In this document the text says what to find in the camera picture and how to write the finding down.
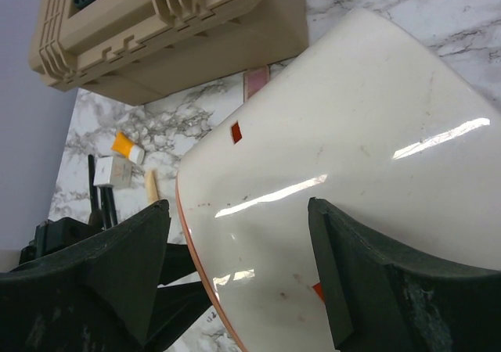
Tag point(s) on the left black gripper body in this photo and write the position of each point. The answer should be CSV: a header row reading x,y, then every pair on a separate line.
x,y
53,236

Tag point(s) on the orange white cream tube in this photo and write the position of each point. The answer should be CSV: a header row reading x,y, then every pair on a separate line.
x,y
128,149

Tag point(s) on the white round makeup organizer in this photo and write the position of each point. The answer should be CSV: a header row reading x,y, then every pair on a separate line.
x,y
368,119

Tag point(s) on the black thin makeup brush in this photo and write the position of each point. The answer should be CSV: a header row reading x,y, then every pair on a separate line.
x,y
95,219

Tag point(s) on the beige concealer tube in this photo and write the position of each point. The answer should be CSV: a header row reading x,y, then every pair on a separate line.
x,y
152,193

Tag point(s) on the pink blush palette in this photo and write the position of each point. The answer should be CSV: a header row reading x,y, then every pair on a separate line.
x,y
254,80

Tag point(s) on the small white box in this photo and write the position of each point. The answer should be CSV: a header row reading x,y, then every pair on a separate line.
x,y
113,172

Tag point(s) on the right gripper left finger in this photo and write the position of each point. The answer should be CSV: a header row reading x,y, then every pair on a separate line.
x,y
96,295

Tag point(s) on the tan plastic toolbox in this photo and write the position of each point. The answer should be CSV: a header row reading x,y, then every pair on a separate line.
x,y
139,51

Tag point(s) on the black round makeup brush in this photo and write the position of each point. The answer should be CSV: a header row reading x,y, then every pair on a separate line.
x,y
108,207

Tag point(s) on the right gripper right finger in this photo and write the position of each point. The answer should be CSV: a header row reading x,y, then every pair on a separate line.
x,y
382,295

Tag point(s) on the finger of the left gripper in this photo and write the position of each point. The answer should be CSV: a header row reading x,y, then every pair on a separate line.
x,y
177,307

